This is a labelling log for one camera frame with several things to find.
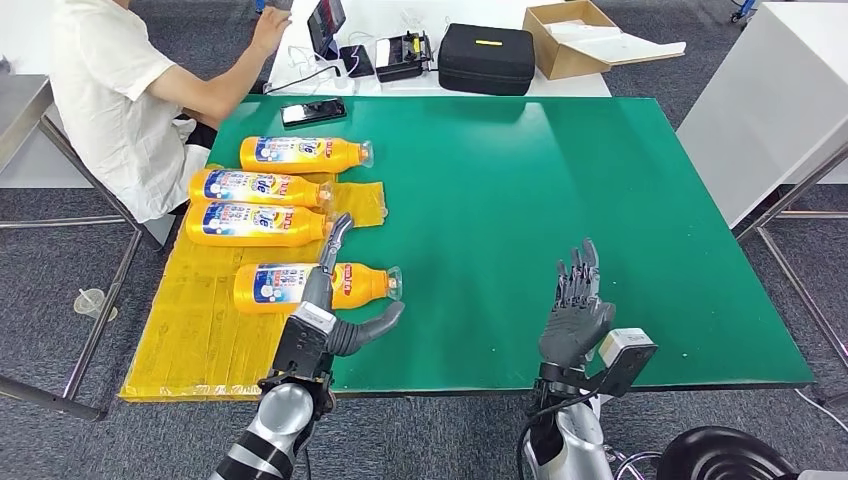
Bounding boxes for person's right hand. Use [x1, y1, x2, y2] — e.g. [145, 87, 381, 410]
[250, 5, 294, 58]

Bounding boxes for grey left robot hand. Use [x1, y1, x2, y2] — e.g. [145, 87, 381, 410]
[301, 211, 407, 359]

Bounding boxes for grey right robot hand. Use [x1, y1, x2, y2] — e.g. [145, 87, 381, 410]
[537, 238, 617, 371]

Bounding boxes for orange detergent bottle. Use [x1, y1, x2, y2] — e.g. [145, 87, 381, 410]
[184, 201, 336, 249]
[233, 262, 405, 315]
[239, 135, 375, 176]
[188, 167, 335, 209]

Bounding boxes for black tablet on stand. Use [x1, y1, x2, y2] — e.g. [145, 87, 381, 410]
[307, 0, 347, 62]

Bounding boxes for white power strip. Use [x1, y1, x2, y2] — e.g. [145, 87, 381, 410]
[284, 58, 359, 96]

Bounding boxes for black smartphone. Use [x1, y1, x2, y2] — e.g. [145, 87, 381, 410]
[280, 97, 348, 129]
[338, 44, 376, 79]

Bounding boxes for yellow plastic sheet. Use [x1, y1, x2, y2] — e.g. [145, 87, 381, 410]
[119, 164, 389, 404]

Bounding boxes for white desk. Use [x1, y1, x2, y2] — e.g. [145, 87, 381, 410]
[264, 0, 613, 99]

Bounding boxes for black label printer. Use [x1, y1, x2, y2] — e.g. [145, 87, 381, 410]
[374, 31, 435, 83]

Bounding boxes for person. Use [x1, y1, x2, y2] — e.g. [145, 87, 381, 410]
[47, 0, 294, 225]

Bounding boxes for black chair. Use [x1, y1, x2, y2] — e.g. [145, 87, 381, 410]
[657, 425, 848, 480]

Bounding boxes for black zip case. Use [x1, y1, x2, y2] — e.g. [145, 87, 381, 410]
[437, 23, 537, 97]

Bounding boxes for clear plastic cup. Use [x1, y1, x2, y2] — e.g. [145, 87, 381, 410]
[72, 288, 119, 324]

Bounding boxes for steel table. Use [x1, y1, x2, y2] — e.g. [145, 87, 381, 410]
[0, 74, 144, 423]

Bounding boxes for brown cardboard box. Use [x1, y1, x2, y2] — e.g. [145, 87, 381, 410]
[521, 0, 688, 81]

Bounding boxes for white paper sheet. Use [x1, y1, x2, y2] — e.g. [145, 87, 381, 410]
[544, 20, 688, 66]

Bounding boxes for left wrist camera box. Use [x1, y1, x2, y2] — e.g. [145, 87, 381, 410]
[258, 301, 338, 389]

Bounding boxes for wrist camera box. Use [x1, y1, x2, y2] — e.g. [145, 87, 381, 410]
[258, 301, 338, 389]
[539, 327, 660, 399]

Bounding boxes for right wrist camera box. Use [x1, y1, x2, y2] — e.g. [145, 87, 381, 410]
[539, 327, 660, 399]

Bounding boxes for black cable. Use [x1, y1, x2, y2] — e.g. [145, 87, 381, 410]
[263, 64, 342, 96]

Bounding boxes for chrome chair ring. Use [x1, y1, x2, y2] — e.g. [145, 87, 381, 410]
[606, 449, 664, 480]

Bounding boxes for steel table leg frame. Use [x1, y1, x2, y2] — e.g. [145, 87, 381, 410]
[733, 140, 848, 371]

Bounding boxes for white floor cable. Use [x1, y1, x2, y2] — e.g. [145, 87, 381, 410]
[794, 389, 848, 432]

